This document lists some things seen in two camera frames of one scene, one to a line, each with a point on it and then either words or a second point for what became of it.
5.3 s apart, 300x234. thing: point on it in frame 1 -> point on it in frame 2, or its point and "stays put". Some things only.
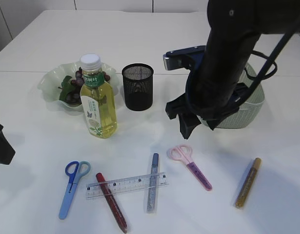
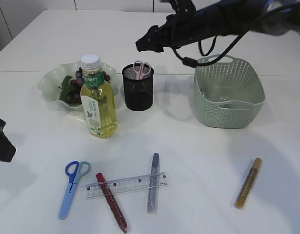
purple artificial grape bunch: x=70 y=88 stays put
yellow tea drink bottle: x=98 y=101 stays put
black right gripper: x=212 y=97 -> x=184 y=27
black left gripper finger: x=4 y=151 stays put
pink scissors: x=182 y=152 -> x=141 y=69
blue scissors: x=75 y=170 stays put
